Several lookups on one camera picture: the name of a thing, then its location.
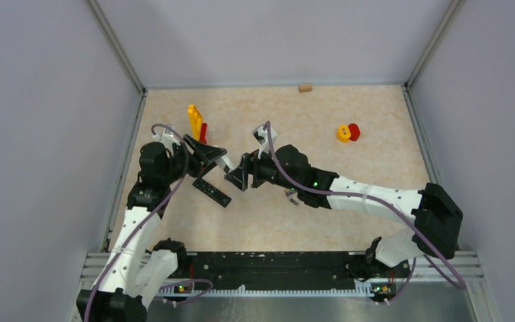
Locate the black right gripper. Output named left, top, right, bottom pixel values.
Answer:
left=225, top=143, right=300, bottom=193

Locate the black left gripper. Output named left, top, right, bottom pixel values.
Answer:
left=161, top=133, right=226, bottom=184

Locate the white remote control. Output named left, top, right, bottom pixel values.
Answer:
left=215, top=155, right=237, bottom=174

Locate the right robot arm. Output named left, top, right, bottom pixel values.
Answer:
left=217, top=145, right=463, bottom=276

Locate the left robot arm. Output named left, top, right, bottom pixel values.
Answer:
left=76, top=134, right=227, bottom=321

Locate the black remote control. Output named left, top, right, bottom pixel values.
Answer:
left=192, top=178, right=231, bottom=208

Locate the yellow toy block plate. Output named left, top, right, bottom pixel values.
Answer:
left=188, top=104, right=204, bottom=140

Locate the small wooden block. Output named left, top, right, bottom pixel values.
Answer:
left=298, top=84, right=312, bottom=93

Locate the yellow round toy block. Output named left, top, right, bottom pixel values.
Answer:
left=336, top=125, right=351, bottom=143

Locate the red round toy block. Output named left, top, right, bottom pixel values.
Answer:
left=347, top=123, right=361, bottom=142

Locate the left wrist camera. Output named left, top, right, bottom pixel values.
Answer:
left=152, top=128, right=181, bottom=150

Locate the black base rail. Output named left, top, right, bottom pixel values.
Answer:
left=148, top=239, right=411, bottom=302

